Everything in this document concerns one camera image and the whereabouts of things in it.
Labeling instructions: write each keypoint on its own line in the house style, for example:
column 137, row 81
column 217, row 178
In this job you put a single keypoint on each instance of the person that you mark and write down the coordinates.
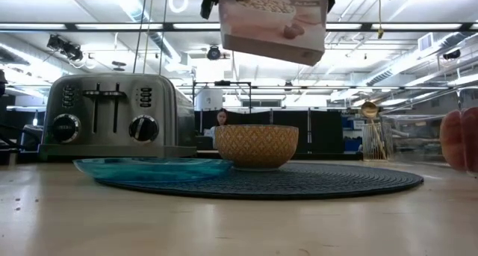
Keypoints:
column 222, row 118

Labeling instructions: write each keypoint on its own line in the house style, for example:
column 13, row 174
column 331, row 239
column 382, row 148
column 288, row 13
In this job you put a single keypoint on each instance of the black spotlight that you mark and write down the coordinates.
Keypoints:
column 214, row 53
column 69, row 50

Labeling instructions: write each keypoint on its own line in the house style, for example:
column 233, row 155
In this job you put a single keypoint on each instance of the silver four-slot toaster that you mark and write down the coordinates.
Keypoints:
column 168, row 110

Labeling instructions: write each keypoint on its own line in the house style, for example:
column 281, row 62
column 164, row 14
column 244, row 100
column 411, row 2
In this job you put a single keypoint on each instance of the round dark blue placemat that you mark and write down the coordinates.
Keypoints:
column 298, row 181

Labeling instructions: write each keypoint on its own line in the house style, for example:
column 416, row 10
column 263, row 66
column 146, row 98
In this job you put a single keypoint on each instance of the white cylinder tank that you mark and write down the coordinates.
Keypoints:
column 209, row 99

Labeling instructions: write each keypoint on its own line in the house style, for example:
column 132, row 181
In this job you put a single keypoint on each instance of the black partition panels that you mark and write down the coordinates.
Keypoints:
column 325, row 133

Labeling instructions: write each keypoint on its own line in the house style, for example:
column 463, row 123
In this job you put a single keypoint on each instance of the orange patterned bowl blue inside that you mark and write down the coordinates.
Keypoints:
column 257, row 148

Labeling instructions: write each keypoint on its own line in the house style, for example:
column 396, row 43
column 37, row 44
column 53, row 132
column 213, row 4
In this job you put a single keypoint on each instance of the blue storage bin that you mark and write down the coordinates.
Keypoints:
column 353, row 144

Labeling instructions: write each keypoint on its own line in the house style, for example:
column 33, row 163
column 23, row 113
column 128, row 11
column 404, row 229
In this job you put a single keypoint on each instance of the teal glass plate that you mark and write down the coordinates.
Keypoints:
column 149, row 172

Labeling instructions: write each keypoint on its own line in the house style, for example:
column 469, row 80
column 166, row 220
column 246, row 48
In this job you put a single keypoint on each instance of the red apple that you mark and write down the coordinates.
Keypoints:
column 459, row 140

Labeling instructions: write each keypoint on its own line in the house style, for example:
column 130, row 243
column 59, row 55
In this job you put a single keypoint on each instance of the clear plastic container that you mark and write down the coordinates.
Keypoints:
column 411, row 136

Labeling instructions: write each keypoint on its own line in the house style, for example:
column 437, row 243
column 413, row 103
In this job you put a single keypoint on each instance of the black rig crossbeam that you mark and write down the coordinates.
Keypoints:
column 168, row 26

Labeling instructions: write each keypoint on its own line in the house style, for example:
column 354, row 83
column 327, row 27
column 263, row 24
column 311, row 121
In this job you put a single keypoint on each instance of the pink strawberry yogurt cereal box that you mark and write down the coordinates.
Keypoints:
column 269, row 24

